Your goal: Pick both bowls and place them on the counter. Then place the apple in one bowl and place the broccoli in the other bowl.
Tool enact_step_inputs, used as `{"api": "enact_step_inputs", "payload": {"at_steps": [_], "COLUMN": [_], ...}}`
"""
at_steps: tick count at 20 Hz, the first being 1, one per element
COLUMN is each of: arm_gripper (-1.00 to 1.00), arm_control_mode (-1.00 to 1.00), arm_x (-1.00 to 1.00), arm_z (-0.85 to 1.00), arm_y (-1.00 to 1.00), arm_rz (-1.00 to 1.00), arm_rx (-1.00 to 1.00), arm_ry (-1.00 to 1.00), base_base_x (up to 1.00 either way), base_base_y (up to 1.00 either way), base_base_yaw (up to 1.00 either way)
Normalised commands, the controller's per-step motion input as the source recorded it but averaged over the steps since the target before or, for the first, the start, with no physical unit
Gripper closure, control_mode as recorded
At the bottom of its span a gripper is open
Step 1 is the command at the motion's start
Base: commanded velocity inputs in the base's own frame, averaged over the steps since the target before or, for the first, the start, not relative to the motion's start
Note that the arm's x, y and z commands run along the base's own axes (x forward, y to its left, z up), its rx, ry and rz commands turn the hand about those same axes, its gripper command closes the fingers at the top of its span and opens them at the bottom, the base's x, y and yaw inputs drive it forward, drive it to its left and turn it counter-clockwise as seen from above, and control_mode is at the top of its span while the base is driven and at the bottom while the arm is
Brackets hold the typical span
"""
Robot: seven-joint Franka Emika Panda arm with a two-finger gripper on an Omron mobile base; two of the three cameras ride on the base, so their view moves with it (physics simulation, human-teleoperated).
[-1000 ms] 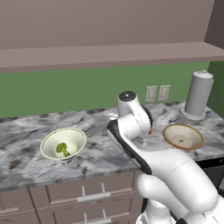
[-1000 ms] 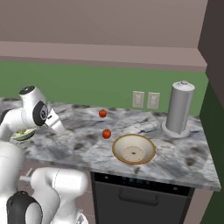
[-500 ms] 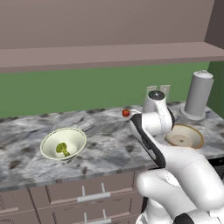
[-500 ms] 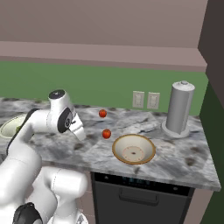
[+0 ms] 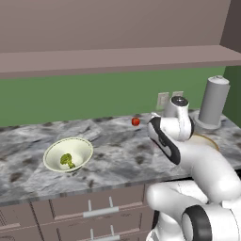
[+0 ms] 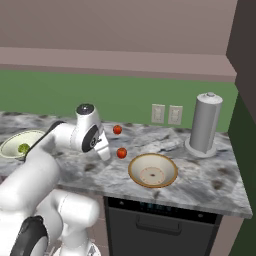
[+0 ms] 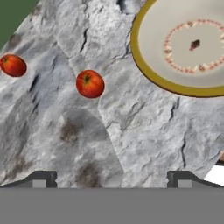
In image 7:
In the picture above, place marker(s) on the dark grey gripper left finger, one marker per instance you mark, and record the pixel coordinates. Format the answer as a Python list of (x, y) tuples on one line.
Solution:
[(43, 177)]

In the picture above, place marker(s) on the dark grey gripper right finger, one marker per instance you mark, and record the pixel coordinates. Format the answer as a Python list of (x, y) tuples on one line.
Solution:
[(180, 177)]

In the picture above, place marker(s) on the red apple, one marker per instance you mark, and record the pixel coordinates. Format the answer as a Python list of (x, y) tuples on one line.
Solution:
[(90, 84), (12, 65)]

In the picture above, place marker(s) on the white cupboard front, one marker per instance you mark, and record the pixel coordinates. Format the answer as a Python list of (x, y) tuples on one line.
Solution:
[(216, 175)]

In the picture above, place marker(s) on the white plate with yellow rim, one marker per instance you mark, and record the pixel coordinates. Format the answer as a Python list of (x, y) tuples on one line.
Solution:
[(180, 46)]

